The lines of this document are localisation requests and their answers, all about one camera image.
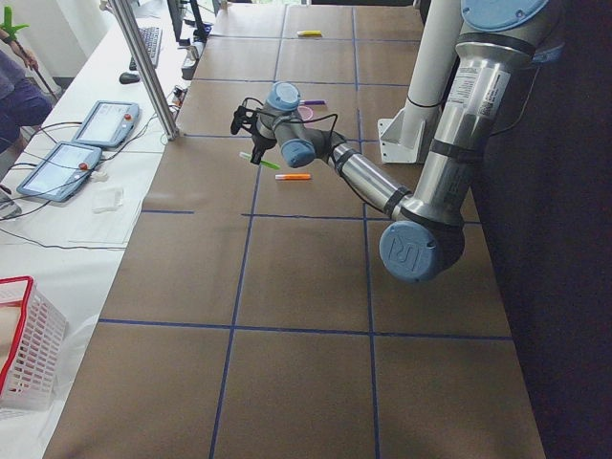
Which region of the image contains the white red plastic basket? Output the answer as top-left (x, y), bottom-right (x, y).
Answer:
top-left (1, 276), bottom-right (67, 417)

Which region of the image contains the far teach pendant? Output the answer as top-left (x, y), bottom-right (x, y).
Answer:
top-left (72, 100), bottom-right (140, 148)

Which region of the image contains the purple highlighter pen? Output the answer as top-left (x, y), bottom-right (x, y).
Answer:
top-left (299, 99), bottom-right (326, 106)

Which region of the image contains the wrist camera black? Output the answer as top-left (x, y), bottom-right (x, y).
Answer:
top-left (230, 105), bottom-right (258, 135)

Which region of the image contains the near teach pendant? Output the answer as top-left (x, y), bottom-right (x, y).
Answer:
top-left (17, 142), bottom-right (102, 203)

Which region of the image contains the black keyboard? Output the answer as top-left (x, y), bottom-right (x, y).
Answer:
top-left (139, 26), bottom-right (163, 69)

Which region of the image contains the green highlighter pen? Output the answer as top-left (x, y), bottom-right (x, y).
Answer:
top-left (239, 151), bottom-right (280, 170)

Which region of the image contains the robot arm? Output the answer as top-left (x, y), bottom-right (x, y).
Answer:
top-left (230, 1), bottom-right (565, 283)

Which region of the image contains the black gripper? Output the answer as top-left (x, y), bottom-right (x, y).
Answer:
top-left (250, 134), bottom-right (276, 165)

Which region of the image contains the camera cable black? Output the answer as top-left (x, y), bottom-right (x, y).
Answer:
top-left (241, 97), bottom-right (398, 216)

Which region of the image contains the white tissue pad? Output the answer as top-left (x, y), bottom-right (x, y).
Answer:
top-left (92, 187), bottom-right (124, 213)

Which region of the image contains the person in purple shirt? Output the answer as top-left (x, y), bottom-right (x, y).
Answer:
top-left (1, 52), bottom-right (53, 158)

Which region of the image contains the orange highlighter pen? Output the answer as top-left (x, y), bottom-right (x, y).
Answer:
top-left (274, 173), bottom-right (312, 181)

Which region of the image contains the aluminium profile post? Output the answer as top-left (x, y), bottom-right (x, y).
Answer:
top-left (99, 0), bottom-right (179, 141)

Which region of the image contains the teach pendant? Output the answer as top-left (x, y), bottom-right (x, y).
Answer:
top-left (17, 142), bottom-right (102, 203)
top-left (72, 100), bottom-right (140, 148)

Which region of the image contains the white pillar with base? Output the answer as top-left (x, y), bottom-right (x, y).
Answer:
top-left (378, 0), bottom-right (463, 164)

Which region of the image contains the yellow highlighter pen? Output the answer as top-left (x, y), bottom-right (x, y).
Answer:
top-left (296, 30), bottom-right (322, 37)

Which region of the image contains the pink mesh pen holder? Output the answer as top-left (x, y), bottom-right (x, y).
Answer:
top-left (297, 105), bottom-right (314, 121)

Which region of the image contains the black computer mouse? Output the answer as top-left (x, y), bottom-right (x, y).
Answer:
top-left (119, 72), bottom-right (141, 85)

